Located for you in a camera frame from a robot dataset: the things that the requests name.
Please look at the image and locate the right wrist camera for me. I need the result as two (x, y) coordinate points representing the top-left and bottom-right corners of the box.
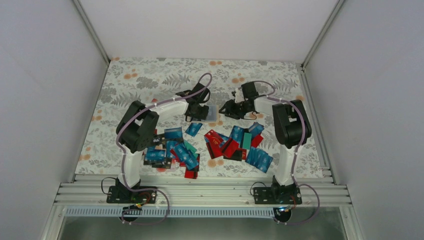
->
(232, 89), (245, 104)

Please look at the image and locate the beige leather card holder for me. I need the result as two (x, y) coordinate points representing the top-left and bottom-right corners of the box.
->
(205, 105), (219, 123)

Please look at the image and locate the aluminium rail frame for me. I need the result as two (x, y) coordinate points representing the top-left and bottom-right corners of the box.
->
(54, 174), (352, 207)

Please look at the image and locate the blue card stack right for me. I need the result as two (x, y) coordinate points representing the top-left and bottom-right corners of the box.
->
(245, 147), (274, 173)

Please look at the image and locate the blue card upper centre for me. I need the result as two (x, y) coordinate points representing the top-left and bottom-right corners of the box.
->
(185, 122), (203, 137)

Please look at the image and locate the green card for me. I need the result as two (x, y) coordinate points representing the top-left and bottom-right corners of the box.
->
(240, 132), (252, 150)

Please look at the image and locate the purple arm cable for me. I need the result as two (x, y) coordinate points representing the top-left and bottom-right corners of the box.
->
(115, 72), (213, 226)
(251, 80), (321, 226)

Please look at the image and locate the blue card upper right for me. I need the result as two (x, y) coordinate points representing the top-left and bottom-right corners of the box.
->
(230, 125), (245, 144)

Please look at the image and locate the grey slotted cable duct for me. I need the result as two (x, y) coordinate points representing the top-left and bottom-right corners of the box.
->
(64, 206), (275, 219)

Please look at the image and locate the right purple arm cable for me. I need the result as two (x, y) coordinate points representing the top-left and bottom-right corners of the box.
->
(251, 80), (321, 226)

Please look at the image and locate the black VIP card left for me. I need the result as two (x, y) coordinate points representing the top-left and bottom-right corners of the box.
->
(151, 133), (168, 148)

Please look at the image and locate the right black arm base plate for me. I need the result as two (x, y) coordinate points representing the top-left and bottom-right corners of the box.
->
(252, 185), (303, 205)

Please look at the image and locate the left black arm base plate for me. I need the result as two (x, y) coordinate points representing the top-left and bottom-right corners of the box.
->
(106, 186), (157, 204)

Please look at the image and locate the blue card left lower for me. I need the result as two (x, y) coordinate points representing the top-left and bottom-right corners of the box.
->
(145, 148), (166, 162)

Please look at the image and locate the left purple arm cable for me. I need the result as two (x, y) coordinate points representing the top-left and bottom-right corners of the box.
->
(115, 72), (213, 226)

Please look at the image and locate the floral patterned table mat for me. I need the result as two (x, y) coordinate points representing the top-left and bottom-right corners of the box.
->
(76, 57), (304, 178)

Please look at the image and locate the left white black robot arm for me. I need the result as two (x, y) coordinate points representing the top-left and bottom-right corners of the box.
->
(115, 83), (210, 203)

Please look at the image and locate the red card bottom centre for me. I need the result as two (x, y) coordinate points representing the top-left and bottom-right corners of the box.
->
(184, 168), (199, 179)

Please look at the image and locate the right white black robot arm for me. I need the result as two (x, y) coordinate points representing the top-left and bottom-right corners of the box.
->
(219, 81), (312, 204)

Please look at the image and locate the red card with chip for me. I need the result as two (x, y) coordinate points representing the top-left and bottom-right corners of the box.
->
(204, 129), (224, 149)

